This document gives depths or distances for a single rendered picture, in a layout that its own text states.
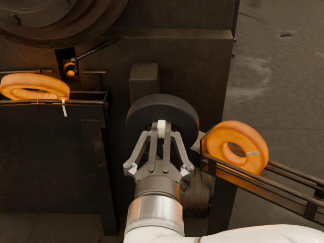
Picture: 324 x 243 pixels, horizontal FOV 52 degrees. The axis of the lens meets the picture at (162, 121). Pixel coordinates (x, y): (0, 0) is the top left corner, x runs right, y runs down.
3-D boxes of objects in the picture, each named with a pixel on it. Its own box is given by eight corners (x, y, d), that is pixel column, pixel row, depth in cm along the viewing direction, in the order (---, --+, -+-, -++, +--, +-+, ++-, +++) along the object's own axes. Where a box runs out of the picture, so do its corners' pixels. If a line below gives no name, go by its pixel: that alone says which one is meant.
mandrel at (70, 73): (78, 53, 116) (76, 41, 113) (90, 53, 116) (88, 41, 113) (65, 79, 103) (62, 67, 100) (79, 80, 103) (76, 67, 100)
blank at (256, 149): (226, 170, 90) (220, 178, 88) (203, 122, 86) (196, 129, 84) (278, 171, 79) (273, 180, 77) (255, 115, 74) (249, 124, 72)
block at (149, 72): (136, 121, 112) (132, 59, 96) (159, 122, 112) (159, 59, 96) (133, 143, 104) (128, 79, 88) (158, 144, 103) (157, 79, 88)
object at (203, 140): (214, 154, 93) (214, 124, 86) (216, 155, 93) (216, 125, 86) (200, 170, 88) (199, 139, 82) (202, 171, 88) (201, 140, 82)
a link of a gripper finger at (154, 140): (155, 184, 59) (148, 184, 59) (157, 139, 67) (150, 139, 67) (155, 170, 56) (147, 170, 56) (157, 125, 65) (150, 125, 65)
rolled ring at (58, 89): (21, 78, 81) (23, 66, 82) (-14, 93, 92) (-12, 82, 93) (82, 98, 95) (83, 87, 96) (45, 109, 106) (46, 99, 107)
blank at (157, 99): (120, 94, 67) (116, 105, 64) (196, 90, 64) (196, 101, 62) (134, 146, 77) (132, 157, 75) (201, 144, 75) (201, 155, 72)
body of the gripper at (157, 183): (131, 218, 56) (137, 174, 63) (181, 220, 56) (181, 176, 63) (128, 192, 51) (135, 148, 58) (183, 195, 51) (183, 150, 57)
